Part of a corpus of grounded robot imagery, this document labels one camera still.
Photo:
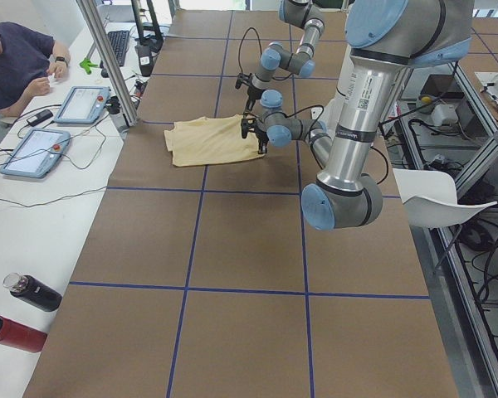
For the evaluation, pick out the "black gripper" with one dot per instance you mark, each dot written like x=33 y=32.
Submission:
x=251 y=97
x=261 y=143

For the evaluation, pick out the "cream long-sleeve graphic shirt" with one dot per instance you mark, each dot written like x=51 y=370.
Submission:
x=206 y=141

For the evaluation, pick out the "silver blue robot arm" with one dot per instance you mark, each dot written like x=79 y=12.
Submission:
x=385 y=37
x=304 y=15

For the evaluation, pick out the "black keyboard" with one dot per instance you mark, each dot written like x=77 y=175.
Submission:
x=119 y=41

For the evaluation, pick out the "brown paper table cover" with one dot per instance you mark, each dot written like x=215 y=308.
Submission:
x=207 y=282

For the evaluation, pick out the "far teach pendant tablet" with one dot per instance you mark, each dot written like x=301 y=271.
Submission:
x=83 y=105

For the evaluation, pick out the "teach pendant tablet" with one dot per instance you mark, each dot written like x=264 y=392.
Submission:
x=37 y=154
x=83 y=105

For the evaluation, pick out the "green clamp tool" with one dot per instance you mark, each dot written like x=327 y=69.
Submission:
x=88 y=66

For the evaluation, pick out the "white plastic chair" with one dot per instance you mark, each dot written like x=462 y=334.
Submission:
x=430 y=199

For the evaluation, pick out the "near teach pendant tablet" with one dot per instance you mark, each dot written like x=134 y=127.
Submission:
x=37 y=154

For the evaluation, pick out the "seated person in navy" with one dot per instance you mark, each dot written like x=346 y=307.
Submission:
x=28 y=59

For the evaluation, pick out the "black drink bottle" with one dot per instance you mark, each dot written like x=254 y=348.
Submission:
x=30 y=290

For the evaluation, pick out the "red drink bottle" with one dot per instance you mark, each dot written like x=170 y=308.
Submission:
x=19 y=336

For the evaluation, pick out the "aluminium frame post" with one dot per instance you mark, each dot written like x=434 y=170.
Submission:
x=97 y=30

